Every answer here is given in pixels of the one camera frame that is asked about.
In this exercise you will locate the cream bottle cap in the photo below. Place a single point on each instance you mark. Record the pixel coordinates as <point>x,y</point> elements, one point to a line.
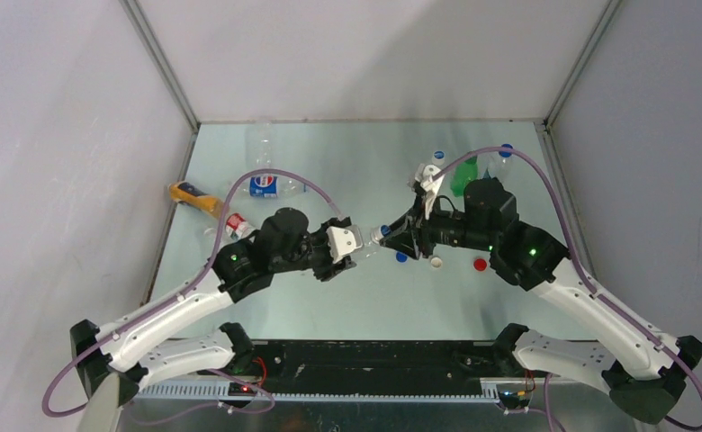
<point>436,262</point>

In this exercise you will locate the white cable duct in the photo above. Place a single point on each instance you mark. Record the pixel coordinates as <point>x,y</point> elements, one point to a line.
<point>187,390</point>

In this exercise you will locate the red bottle cap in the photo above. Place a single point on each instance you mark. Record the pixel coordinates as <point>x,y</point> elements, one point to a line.
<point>480,264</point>

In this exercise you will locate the clear bottle with red ring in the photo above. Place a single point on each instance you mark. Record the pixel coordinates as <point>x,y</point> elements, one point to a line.
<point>236,227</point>

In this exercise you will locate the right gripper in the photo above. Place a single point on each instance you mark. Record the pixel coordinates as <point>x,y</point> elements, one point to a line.
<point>412,237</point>

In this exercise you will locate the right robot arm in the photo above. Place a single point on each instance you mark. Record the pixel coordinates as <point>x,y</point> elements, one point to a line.
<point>640,368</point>

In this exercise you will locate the clear crushed plastic bottle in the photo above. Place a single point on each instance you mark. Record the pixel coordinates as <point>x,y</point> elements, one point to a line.
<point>497,167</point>

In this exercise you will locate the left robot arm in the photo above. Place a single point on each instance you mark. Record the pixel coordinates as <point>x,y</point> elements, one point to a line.
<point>140,349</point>

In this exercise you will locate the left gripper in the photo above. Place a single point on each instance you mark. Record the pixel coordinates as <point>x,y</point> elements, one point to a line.
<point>328,269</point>

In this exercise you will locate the green plastic bottle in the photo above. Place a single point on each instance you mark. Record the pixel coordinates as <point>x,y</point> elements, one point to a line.
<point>466,172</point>

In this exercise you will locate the clear bottle with blue label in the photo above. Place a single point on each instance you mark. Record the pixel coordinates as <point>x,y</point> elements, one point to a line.
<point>271,186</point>

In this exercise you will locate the orange bottle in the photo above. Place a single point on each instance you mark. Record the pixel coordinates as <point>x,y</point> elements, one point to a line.
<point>186,193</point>

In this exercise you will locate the clear ribbed plastic bottle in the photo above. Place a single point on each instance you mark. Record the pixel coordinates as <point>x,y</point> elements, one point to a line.
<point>428,168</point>

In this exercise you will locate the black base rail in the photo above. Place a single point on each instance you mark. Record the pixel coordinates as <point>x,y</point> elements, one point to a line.
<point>381,367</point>

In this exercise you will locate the small clear plastic bottle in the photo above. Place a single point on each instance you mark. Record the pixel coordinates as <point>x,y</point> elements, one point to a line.
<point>367,250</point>

